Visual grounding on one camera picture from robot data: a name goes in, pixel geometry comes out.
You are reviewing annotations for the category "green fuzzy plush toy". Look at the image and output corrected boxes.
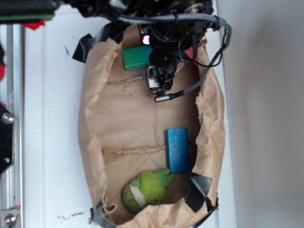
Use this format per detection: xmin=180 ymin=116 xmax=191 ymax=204
xmin=122 ymin=168 xmax=175 ymax=214

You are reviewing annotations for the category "aluminium extrusion rail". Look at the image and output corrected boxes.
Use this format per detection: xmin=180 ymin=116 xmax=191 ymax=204
xmin=0 ymin=25 xmax=25 ymax=228

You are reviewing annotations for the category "blue rectangular block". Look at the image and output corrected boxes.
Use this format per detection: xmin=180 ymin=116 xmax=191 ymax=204
xmin=166 ymin=128 xmax=190 ymax=173

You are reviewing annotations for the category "black octagonal mounting plate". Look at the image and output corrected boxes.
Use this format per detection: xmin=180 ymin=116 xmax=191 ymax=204
xmin=0 ymin=102 xmax=15 ymax=176

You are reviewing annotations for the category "grey braided cable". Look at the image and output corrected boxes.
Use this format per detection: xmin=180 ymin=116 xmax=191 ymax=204
xmin=117 ymin=13 xmax=233 ymax=103

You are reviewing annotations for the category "crumpled brown paper bag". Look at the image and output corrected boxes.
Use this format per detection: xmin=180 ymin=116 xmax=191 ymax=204
xmin=78 ymin=24 xmax=225 ymax=228

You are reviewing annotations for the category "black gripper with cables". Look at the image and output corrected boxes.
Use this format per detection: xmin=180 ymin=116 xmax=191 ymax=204
xmin=139 ymin=21 xmax=207 ymax=94

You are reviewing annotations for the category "green rectangular block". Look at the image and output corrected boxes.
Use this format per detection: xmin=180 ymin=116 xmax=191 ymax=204
xmin=123 ymin=45 xmax=152 ymax=71

